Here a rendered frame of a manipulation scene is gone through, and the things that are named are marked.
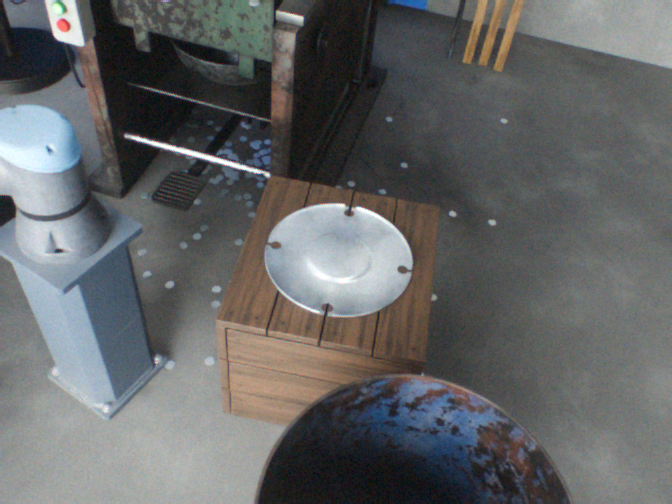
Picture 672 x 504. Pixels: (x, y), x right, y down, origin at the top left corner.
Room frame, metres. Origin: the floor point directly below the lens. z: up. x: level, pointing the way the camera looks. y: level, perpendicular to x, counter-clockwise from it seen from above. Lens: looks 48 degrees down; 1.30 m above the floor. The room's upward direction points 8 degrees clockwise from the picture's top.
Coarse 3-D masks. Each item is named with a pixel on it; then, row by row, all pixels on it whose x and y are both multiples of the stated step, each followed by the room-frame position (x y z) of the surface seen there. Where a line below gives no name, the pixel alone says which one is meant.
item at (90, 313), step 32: (128, 224) 0.76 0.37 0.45; (96, 256) 0.68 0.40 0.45; (128, 256) 0.74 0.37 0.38; (32, 288) 0.66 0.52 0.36; (64, 288) 0.61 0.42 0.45; (96, 288) 0.66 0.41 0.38; (128, 288) 0.72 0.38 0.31; (64, 320) 0.63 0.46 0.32; (96, 320) 0.65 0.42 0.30; (128, 320) 0.71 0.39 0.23; (64, 352) 0.65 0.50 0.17; (96, 352) 0.64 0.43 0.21; (128, 352) 0.69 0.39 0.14; (160, 352) 0.77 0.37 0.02; (64, 384) 0.66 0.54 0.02; (96, 384) 0.63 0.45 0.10; (128, 384) 0.67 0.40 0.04
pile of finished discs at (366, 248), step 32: (288, 224) 0.91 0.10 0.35; (320, 224) 0.92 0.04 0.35; (352, 224) 0.93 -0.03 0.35; (384, 224) 0.95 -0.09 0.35; (288, 256) 0.82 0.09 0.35; (320, 256) 0.83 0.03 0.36; (352, 256) 0.84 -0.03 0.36; (384, 256) 0.86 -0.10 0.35; (288, 288) 0.74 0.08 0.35; (320, 288) 0.75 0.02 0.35; (352, 288) 0.77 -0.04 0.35; (384, 288) 0.78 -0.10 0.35
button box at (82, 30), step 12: (48, 0) 1.23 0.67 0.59; (60, 0) 1.23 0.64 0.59; (72, 0) 1.22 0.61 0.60; (84, 0) 1.25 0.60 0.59; (48, 12) 1.24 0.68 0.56; (72, 12) 1.22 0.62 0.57; (84, 12) 1.24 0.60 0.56; (72, 24) 1.22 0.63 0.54; (84, 24) 1.24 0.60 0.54; (60, 36) 1.23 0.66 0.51; (72, 36) 1.23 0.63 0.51; (84, 36) 1.23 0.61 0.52
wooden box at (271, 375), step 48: (288, 192) 1.00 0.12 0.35; (336, 192) 1.02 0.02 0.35; (432, 240) 0.92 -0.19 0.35; (240, 288) 0.73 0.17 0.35; (240, 336) 0.65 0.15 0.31; (288, 336) 0.64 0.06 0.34; (336, 336) 0.65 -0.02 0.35; (384, 336) 0.67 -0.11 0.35; (240, 384) 0.65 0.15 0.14; (288, 384) 0.64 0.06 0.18; (336, 384) 0.64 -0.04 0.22
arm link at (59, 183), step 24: (0, 120) 0.72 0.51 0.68; (24, 120) 0.73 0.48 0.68; (48, 120) 0.74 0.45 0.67; (0, 144) 0.67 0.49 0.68; (24, 144) 0.68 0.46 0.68; (48, 144) 0.69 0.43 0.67; (72, 144) 0.72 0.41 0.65; (0, 168) 0.67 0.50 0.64; (24, 168) 0.66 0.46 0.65; (48, 168) 0.68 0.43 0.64; (72, 168) 0.71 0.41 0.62; (0, 192) 0.67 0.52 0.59; (24, 192) 0.67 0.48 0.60; (48, 192) 0.67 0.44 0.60; (72, 192) 0.70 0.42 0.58
